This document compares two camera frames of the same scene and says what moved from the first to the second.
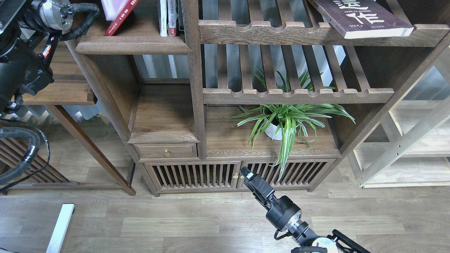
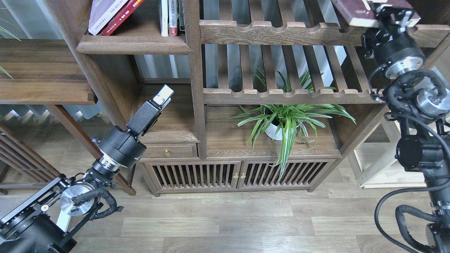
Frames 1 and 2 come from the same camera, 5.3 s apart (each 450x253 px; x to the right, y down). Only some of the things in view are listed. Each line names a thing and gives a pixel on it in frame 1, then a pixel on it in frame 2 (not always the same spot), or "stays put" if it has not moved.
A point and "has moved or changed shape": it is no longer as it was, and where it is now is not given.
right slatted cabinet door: x=300 y=173 stays put
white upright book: x=162 y=17 stays put
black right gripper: x=281 y=210 to x=387 y=40
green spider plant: x=286 y=119 stays put
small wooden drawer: x=166 y=150 stays put
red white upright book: x=172 y=15 stays put
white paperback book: x=111 y=8 has moved or changed shape
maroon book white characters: x=362 y=19 has moved or changed shape
